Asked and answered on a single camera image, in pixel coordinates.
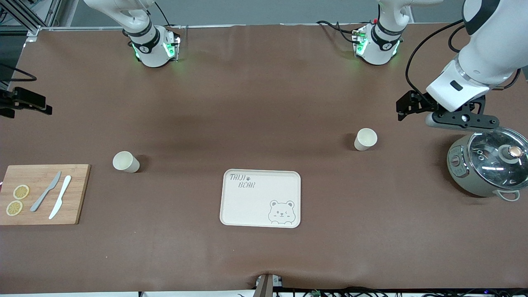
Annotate paper cup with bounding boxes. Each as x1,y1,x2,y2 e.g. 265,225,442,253
354,128,378,151

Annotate grey electric cooking pot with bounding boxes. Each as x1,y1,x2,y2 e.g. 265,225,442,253
447,133,522,202

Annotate grey plastic knife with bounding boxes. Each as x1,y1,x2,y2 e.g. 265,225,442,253
30,171,62,212

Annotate glass pot lid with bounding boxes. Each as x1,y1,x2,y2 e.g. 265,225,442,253
467,127,528,191

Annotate white plastic knife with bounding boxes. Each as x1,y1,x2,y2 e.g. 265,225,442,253
49,175,72,219

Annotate bamboo cutting board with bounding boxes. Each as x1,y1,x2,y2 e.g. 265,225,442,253
0,164,91,226

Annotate brown table cover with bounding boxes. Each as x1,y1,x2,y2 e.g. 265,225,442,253
0,24,528,294

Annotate cream bear print tray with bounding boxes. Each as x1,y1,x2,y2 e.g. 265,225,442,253
219,169,302,229

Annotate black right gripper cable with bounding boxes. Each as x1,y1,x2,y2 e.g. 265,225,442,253
0,64,38,82

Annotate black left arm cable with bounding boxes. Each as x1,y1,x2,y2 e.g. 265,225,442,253
405,20,471,99

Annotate aluminium frame struts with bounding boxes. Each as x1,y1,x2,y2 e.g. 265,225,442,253
0,0,62,35

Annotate grey camera mounting post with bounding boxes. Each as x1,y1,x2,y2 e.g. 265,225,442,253
254,273,284,297

